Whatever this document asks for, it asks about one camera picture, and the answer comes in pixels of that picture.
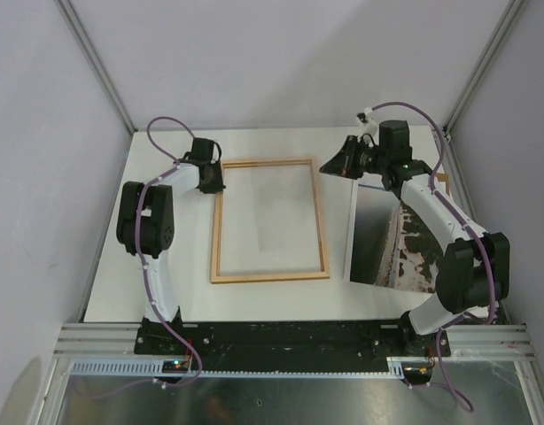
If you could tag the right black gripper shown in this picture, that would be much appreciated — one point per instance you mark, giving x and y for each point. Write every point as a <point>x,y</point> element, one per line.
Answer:
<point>344,163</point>

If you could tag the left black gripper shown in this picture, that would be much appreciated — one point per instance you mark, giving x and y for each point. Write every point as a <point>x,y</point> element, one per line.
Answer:
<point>218,187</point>

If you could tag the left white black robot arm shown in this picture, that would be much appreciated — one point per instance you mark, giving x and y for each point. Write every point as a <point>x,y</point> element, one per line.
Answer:
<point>146,220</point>

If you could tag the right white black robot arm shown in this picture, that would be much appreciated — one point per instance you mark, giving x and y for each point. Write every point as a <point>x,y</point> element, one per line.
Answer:
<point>473,270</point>

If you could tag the aerial beach photo print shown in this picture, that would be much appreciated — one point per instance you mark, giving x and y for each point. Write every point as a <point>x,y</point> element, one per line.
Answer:
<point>388,244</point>

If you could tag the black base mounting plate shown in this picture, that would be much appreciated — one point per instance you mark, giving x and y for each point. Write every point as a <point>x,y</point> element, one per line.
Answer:
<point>294,345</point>

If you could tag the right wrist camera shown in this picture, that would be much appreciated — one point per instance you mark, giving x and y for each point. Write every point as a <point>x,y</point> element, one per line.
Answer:
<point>367,121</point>

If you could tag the brown frame backing board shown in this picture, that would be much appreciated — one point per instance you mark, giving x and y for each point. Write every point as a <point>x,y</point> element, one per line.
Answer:
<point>444,183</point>

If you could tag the grey slotted cable duct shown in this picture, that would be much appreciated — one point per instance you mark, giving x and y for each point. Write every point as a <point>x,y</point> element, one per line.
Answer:
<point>172,368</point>

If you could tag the aluminium front rail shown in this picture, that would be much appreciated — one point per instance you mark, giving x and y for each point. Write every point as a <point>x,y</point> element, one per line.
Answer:
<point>468,342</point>

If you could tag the left aluminium corner post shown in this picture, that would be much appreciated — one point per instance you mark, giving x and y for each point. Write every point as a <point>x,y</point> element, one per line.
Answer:
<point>95,62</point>

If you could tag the aluminium corner post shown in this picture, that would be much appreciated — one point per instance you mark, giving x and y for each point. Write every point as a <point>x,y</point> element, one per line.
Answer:
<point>95,62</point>
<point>488,55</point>

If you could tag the right aluminium corner post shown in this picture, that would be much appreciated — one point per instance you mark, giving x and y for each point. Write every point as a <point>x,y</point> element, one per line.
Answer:
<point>488,55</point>

